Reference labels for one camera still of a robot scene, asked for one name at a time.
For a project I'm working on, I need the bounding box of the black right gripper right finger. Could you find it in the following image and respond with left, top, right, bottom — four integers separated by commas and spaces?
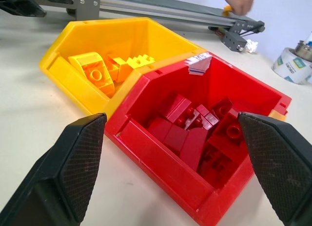
237, 113, 312, 226

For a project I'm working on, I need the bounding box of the crumpled white paper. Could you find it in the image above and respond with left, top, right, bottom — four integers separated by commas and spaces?
243, 39, 259, 54

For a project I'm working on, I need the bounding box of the red hollow underside brick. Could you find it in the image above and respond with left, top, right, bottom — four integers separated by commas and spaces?
196, 142, 244, 189

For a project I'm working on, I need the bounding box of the dark red studded plate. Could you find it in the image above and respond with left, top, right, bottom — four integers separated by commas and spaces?
211, 96, 235, 119

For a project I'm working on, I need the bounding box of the red sloped building brick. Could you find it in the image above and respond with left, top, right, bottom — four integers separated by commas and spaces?
179, 127, 213, 171

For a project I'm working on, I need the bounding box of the dark red rectangular brick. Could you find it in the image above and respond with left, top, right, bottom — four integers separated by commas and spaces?
164, 94, 192, 121

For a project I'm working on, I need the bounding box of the white printed tape roll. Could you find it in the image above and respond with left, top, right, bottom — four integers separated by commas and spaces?
271, 47, 312, 85

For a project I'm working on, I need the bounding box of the yellow studded building brick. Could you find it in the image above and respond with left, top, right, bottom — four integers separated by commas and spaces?
126, 54, 156, 70

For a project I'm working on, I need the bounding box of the red plastic storage bin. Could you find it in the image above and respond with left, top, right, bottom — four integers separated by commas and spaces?
104, 51, 293, 226

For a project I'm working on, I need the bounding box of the white torn label sticker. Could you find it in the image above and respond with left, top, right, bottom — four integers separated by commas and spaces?
185, 53, 212, 77

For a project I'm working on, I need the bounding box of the yellow plastic storage bin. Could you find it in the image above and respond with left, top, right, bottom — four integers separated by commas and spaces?
39, 17, 207, 116

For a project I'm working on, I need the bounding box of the orange arched building brick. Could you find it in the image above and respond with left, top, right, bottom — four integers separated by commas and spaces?
67, 51, 116, 99

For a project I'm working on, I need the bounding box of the orange plastic bin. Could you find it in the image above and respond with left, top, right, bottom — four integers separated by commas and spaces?
269, 108, 289, 122

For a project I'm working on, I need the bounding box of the small red glossy brick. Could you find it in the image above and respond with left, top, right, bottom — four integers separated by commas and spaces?
195, 104, 219, 132

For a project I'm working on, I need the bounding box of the red square building brick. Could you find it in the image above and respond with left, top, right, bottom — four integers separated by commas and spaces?
147, 118, 173, 142
162, 124, 189, 154

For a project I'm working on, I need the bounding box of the person's bare hand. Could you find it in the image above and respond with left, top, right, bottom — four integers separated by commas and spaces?
222, 0, 256, 15

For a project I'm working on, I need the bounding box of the white and blue bottle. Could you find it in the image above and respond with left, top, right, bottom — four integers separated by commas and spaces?
303, 30, 312, 47

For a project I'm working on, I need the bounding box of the orange square building brick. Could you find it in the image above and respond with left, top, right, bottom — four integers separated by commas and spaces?
106, 55, 134, 83

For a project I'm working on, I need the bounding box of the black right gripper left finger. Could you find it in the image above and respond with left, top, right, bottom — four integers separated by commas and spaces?
0, 113, 107, 226

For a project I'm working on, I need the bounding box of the grey metal rail frame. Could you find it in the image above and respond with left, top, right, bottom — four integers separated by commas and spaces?
65, 0, 266, 33

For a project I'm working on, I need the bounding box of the red brick with round stud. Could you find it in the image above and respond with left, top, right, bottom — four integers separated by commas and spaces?
210, 113, 245, 151

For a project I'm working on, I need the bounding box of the small red studded brick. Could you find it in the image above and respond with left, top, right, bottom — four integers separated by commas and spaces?
175, 108, 203, 131

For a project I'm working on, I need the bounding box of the black angular plastic part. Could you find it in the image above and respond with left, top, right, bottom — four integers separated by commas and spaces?
0, 0, 47, 18

